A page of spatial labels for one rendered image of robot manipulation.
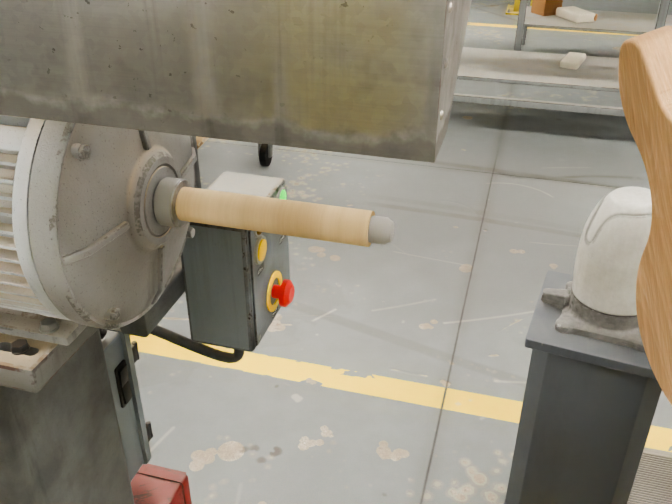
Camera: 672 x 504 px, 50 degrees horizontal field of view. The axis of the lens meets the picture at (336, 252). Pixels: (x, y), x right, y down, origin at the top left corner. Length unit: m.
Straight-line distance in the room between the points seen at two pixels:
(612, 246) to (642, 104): 0.77
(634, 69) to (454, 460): 1.65
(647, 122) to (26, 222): 0.51
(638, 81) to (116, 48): 0.41
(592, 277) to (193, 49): 1.10
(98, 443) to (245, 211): 0.49
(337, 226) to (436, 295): 2.19
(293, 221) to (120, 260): 0.16
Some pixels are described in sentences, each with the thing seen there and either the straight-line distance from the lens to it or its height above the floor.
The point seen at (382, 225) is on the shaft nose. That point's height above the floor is 1.26.
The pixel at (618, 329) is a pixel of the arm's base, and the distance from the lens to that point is 1.49.
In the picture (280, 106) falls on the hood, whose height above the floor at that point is 1.41.
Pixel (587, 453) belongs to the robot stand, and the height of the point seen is 0.44.
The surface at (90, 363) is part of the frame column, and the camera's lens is 0.97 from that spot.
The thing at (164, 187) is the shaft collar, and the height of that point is 1.27.
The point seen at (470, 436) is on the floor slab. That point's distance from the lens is 2.24.
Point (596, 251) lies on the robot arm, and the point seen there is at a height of 0.88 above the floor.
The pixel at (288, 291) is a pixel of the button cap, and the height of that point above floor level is 0.99.
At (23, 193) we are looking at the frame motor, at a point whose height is 1.30.
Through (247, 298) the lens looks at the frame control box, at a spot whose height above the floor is 1.01.
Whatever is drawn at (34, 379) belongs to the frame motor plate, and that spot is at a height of 1.11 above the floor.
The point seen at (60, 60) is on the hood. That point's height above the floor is 1.43.
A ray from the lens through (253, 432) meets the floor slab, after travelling 2.22.
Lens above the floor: 1.55
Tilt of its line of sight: 31 degrees down
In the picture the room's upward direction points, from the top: straight up
